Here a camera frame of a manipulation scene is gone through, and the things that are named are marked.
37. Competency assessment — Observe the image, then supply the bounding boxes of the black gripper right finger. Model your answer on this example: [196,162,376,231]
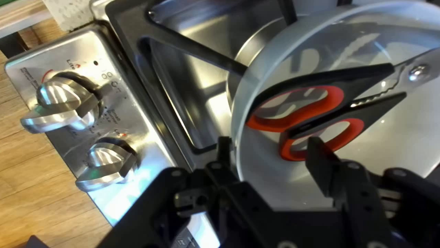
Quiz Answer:
[306,137,367,203]

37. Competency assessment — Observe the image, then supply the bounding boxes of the stainless steel gas stove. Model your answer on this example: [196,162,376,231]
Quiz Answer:
[4,0,440,228]

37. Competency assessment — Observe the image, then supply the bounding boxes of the red and black scissors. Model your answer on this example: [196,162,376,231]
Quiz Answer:
[245,49,440,162]

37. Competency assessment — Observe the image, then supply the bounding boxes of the upper stove knob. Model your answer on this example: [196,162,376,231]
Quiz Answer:
[21,72,102,134]

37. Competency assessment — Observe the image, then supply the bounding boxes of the lower stove knob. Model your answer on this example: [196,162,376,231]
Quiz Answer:
[76,137,141,192]

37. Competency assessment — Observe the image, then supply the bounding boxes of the stove knob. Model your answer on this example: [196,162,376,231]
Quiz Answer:
[21,72,102,134]
[76,137,141,192]

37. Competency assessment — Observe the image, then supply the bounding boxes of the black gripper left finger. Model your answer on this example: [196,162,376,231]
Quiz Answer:
[205,137,240,192]

